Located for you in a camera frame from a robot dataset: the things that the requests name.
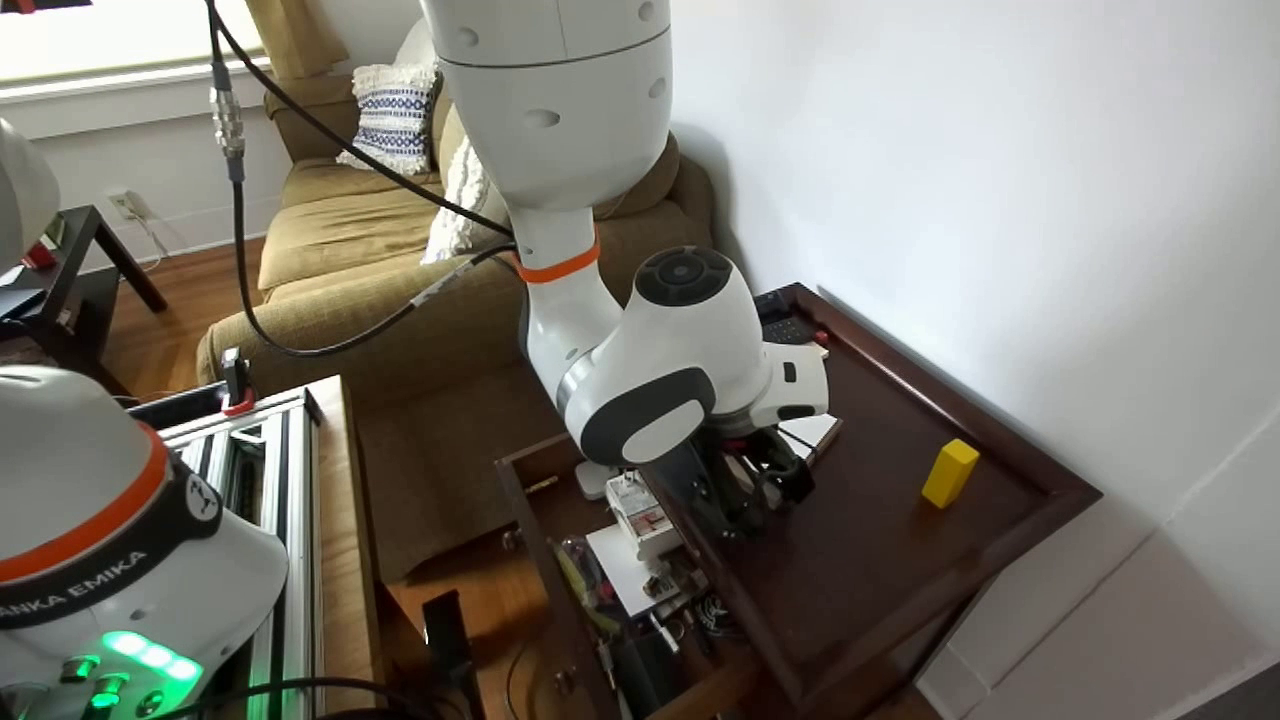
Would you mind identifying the black side table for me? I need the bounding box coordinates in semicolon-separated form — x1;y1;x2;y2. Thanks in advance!
0;206;167;362

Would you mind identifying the robot base with orange ring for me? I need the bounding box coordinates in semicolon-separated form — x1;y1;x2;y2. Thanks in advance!
0;366;234;720

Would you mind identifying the red and black clamp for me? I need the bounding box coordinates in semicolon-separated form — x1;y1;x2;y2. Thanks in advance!
222;350;255;418

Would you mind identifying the yellow block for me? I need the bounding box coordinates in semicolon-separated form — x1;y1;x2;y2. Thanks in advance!
921;440;981;509

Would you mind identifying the striped throw pillow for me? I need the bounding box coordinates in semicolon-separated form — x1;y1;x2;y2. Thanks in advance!
341;66;438;178

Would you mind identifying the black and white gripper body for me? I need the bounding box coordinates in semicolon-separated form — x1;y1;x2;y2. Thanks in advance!
683;413;839;539

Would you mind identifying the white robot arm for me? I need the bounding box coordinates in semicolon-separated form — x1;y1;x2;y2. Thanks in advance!
424;0;830;470

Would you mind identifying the olive green couch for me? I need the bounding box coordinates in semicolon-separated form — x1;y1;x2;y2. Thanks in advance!
198;0;717;403

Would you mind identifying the white paper card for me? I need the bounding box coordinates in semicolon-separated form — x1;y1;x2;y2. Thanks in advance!
587;526;665;618

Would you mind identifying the open wooden drawer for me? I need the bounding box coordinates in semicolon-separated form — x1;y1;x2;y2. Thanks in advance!
497;437;759;720

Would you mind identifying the black power cable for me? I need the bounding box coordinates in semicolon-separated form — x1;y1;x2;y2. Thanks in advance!
200;0;523;362

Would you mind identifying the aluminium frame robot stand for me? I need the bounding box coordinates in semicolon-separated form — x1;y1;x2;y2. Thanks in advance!
116;382;374;720

